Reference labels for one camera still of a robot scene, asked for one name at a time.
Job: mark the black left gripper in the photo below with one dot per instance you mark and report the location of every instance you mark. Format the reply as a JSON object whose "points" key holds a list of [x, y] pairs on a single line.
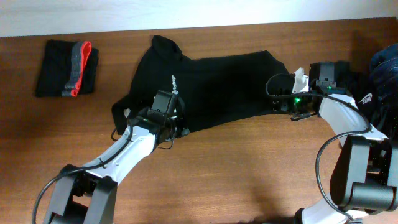
{"points": [[185, 130]]}

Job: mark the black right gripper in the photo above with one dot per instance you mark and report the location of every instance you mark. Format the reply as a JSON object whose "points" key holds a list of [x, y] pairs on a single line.
{"points": [[285, 104]]}

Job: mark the black t-shirt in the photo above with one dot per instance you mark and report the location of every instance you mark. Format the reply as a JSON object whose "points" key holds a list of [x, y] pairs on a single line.
{"points": [[215, 90]]}

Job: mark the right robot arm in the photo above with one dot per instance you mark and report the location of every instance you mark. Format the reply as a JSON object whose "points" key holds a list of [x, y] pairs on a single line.
{"points": [[364, 180]]}

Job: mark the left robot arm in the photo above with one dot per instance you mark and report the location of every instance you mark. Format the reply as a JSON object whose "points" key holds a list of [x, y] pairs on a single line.
{"points": [[87, 194]]}

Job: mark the blue denim garment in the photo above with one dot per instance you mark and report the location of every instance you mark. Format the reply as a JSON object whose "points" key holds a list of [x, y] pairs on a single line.
{"points": [[383, 71]]}

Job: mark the black clothes pile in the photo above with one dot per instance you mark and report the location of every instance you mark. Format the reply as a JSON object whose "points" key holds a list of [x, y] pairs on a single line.
{"points": [[382, 113]]}

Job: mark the folded black garment red band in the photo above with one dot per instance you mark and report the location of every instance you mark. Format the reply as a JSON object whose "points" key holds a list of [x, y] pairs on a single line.
{"points": [[68, 69]]}

